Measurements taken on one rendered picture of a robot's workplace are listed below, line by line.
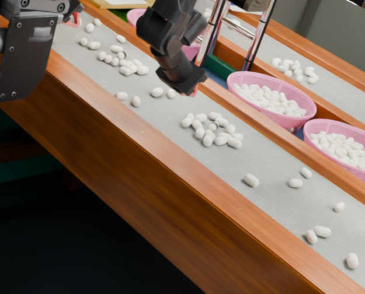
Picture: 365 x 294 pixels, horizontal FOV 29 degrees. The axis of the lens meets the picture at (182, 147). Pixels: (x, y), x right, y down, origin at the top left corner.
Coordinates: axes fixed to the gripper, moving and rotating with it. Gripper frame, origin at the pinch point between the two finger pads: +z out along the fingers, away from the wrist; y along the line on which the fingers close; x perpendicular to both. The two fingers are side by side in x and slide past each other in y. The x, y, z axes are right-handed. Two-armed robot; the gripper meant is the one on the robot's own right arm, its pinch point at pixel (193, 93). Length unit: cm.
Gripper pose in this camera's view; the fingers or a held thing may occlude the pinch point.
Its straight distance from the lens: 159.7
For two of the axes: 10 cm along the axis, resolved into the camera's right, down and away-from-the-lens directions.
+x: -6.6, 7.4, -1.3
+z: 3.3, 4.3, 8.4
